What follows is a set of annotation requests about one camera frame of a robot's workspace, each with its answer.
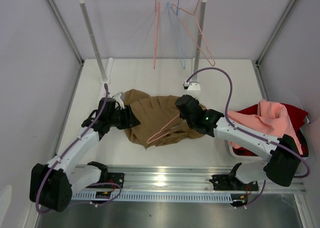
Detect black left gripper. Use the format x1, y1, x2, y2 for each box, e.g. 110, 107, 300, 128
108, 105, 140, 130

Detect pink wire hanger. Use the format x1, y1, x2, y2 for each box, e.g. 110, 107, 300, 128
146, 114, 204, 148
153, 0, 160, 69
169, 0, 216, 68

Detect tan brown skirt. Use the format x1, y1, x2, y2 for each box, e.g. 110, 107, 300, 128
123, 88, 208, 150

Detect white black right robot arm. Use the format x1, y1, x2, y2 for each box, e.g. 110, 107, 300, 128
175, 95, 301, 190

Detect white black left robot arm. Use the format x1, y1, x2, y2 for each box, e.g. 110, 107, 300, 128
29, 98, 140, 212

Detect silver white clothes rack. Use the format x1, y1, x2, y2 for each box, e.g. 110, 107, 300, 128
78, 0, 197, 82

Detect pink garment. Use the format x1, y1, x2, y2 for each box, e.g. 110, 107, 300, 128
228, 99, 302, 154

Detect red garment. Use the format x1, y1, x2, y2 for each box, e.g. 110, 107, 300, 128
229, 104, 309, 159

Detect white laundry basket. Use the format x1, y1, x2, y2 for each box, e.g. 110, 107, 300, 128
228, 97, 311, 162

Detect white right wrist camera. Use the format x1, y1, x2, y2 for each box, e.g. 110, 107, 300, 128
183, 81, 201, 91

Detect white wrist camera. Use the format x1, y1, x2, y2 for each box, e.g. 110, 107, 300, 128
183, 81, 201, 91
112, 92, 125, 109

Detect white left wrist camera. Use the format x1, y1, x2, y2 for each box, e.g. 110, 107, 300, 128
112, 92, 125, 109

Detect aluminium mounting rail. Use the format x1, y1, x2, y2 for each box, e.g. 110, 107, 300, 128
69, 165, 307, 194

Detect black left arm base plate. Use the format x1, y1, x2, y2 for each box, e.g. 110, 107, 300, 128
88, 172, 125, 189

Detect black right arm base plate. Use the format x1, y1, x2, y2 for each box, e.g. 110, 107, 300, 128
209, 174, 259, 191

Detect grey slotted cable duct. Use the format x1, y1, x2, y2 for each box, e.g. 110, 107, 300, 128
71, 190, 233, 203

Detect blue wire hanger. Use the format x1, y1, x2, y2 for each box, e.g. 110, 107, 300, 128
167, 0, 186, 70

